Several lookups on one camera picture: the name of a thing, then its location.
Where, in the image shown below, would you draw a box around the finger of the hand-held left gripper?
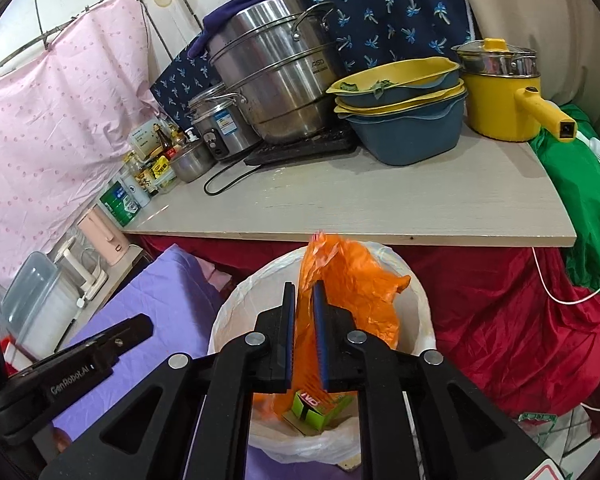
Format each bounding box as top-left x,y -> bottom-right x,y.
92,313 -> 154,362

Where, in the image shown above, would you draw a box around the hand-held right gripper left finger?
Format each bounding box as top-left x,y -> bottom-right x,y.
39,282 -> 297,480

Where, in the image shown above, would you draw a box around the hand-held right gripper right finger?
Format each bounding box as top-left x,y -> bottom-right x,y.
312,280 -> 554,480

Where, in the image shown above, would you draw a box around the orange plastic bag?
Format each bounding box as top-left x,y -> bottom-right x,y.
252,232 -> 412,421

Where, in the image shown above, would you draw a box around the green carton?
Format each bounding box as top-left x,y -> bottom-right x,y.
280,387 -> 357,434

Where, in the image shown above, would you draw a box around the trash bin with white liner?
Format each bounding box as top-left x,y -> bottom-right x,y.
209,242 -> 437,464

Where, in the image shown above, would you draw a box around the purple sheet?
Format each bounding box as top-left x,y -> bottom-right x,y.
32,244 -> 366,480

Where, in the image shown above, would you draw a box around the white stand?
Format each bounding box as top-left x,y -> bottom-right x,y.
55,240 -> 109,301

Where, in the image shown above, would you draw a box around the clear plastic storage box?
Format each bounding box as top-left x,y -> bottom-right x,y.
2,252 -> 79,357

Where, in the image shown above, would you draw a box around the pink cloth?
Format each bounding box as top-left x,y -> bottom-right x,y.
200,260 -> 236,294

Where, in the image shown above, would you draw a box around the pink kettle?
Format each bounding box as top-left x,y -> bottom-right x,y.
77,207 -> 131,266

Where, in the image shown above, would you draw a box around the green canister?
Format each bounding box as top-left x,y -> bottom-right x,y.
99,180 -> 141,227

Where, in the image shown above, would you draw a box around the white canister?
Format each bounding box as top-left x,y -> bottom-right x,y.
121,172 -> 151,207

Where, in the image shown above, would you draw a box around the red cloth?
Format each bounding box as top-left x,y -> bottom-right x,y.
130,232 -> 600,421

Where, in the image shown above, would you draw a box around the yellow label jar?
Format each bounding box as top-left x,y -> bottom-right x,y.
152,156 -> 177,191

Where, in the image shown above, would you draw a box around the small steel bowl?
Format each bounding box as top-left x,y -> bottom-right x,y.
170,141 -> 217,184

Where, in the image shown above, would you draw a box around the black induction cooktop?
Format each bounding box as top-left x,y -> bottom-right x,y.
244,127 -> 359,166

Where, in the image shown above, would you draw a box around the dark sauce bottle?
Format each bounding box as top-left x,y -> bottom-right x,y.
155,125 -> 175,159

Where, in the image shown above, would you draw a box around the steel rice cooker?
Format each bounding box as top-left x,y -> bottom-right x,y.
187,82 -> 261,162

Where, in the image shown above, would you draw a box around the blue and yellow basin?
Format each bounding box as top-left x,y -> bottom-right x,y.
337,91 -> 469,167
333,80 -> 467,117
326,57 -> 462,109

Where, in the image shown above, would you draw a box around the pink dotted curtain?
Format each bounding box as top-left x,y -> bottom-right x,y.
0,0 -> 161,281

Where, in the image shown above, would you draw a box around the large steel steamer pot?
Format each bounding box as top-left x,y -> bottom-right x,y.
207,0 -> 349,145

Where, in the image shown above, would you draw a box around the green vegetable leaves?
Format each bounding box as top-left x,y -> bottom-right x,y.
340,78 -> 396,100

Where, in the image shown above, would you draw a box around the green cloth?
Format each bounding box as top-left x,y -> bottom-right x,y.
527,105 -> 600,294

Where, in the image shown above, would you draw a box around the dark purple cloth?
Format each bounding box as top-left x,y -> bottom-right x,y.
187,0 -> 306,59

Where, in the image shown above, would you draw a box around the glass lid with yellow knob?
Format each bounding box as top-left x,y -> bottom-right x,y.
451,38 -> 539,79

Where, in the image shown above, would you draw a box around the navy floral cloth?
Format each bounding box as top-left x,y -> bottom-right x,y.
150,0 -> 474,131

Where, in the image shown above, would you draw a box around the beige curtain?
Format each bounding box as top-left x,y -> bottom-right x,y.
447,0 -> 600,161

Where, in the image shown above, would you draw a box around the black power cable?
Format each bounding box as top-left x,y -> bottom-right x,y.
203,162 -> 261,196

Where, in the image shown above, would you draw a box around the white cable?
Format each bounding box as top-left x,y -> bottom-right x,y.
530,152 -> 600,306

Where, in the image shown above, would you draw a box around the yellow pot with handle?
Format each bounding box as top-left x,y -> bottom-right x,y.
462,67 -> 579,142

